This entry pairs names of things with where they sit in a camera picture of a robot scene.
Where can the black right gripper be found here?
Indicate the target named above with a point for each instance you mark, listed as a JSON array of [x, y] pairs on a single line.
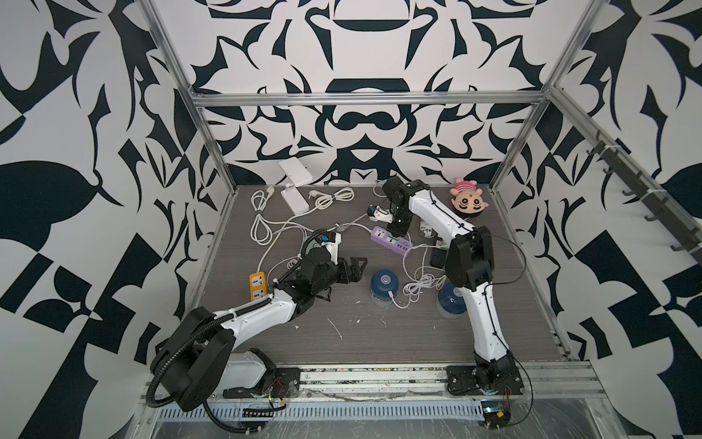
[[397, 230]]

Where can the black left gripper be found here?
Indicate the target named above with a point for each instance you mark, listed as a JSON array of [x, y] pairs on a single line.
[[354, 273]]

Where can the white folding desk lamp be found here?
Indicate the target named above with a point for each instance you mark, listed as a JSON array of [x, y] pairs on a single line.
[[296, 176]]

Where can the yellow power strip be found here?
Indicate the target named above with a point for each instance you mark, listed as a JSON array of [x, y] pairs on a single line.
[[258, 286]]

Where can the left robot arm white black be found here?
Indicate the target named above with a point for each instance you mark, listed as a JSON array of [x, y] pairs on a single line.
[[190, 365]]

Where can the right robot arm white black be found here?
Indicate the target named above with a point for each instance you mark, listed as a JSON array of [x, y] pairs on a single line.
[[469, 267]]

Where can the pink cartoon face toy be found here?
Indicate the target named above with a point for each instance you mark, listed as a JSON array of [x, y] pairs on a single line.
[[467, 199]]

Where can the blue cordless grinder front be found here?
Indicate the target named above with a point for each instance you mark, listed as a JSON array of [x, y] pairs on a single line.
[[450, 303]]

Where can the purple power strip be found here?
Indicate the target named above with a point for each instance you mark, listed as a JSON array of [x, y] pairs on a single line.
[[383, 238]]

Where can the grey wall hook rail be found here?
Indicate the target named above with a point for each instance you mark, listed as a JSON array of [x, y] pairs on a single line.
[[640, 186]]

